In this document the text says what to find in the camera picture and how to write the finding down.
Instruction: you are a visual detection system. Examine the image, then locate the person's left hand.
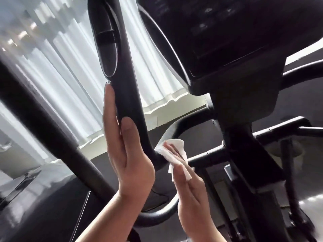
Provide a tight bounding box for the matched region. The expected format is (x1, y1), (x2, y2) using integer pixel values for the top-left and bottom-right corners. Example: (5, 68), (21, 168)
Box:
(102, 82), (156, 202)

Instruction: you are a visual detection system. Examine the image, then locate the black elliptical machine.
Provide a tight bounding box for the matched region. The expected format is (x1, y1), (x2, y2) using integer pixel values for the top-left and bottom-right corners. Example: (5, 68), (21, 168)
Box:
(0, 0), (323, 242)

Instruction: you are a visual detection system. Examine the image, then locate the white curtain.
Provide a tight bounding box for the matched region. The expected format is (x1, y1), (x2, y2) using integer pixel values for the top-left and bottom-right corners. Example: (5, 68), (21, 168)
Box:
(0, 0), (190, 162)

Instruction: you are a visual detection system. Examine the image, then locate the white wet wipe sheet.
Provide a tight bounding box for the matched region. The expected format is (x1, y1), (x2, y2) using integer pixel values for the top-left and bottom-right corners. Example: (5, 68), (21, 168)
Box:
(154, 138), (193, 182)

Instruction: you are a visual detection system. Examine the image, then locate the person's right hand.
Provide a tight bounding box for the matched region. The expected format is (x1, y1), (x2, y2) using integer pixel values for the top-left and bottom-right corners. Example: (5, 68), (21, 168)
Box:
(164, 143), (219, 239)

